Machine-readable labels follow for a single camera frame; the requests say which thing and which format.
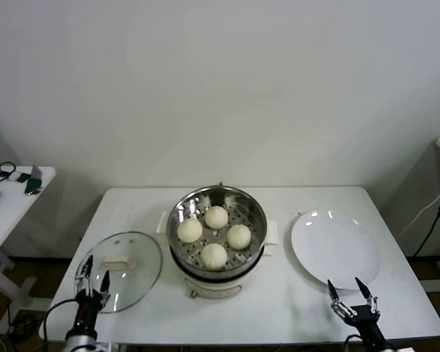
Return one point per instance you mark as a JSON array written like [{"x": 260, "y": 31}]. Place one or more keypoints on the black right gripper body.
[{"x": 366, "y": 324}]

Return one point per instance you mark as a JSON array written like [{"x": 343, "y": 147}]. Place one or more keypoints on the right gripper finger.
[
  {"x": 340, "y": 305},
  {"x": 373, "y": 304}
]

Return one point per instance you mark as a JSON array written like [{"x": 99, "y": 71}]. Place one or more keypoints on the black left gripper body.
[{"x": 89, "y": 303}]

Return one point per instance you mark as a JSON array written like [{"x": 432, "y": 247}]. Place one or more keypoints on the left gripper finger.
[
  {"x": 84, "y": 275},
  {"x": 105, "y": 284}
]

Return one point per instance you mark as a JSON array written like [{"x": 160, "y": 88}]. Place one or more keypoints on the white steamed baozi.
[
  {"x": 239, "y": 236},
  {"x": 213, "y": 255},
  {"x": 189, "y": 230},
  {"x": 216, "y": 217}
]

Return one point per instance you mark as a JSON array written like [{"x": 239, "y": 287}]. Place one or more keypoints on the stainless perforated steamer basket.
[{"x": 183, "y": 209}]

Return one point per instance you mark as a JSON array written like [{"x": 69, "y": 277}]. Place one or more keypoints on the white round plate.
[{"x": 333, "y": 249}]

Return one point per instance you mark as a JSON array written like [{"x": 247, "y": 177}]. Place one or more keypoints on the white side table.
[{"x": 7, "y": 223}]

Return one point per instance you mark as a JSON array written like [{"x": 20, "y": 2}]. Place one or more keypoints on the green flat object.
[{"x": 33, "y": 186}]

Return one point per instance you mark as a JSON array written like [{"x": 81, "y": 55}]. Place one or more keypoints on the cream electric cooking pot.
[{"x": 212, "y": 287}]

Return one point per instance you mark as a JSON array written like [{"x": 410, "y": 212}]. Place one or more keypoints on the small black device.
[{"x": 22, "y": 178}]

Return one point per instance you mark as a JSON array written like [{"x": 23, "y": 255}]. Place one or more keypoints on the grey wedge object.
[{"x": 36, "y": 170}]

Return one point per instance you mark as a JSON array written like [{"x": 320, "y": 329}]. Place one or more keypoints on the small white box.
[{"x": 12, "y": 176}]

